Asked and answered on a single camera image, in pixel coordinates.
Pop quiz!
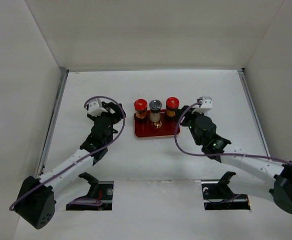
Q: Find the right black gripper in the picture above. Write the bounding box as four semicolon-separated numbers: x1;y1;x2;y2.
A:
174;105;205;146

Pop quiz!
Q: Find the tall red-cap sauce bottle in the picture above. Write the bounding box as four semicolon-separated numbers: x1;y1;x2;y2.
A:
166;96;179;118

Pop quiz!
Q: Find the short red-lid sauce jar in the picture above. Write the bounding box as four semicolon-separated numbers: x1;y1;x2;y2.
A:
134;98;148;120

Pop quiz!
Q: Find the grey-cap white salt shaker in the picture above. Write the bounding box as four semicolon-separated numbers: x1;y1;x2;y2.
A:
149;99;162;123

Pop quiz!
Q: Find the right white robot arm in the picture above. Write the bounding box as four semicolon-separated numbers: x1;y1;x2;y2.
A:
175;103;292;214

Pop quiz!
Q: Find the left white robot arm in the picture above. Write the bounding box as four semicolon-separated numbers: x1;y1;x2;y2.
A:
9;96;126;230

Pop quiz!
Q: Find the red rectangular tray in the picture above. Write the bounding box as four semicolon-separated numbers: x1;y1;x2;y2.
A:
134;109;177;138

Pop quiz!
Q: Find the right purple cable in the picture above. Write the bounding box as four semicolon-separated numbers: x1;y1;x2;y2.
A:
173;99;292;173

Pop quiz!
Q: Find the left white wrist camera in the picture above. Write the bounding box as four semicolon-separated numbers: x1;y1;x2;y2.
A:
84;98;106;117

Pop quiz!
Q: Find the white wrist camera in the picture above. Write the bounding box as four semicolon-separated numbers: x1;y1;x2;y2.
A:
84;98;106;117
192;96;212;116

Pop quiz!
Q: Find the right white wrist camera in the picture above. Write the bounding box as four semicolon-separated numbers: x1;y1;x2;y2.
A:
192;96;212;116

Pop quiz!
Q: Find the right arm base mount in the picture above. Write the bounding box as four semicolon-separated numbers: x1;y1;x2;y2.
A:
201;171;250;211

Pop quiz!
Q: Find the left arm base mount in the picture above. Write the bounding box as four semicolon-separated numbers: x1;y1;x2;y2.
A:
66;172;114;211

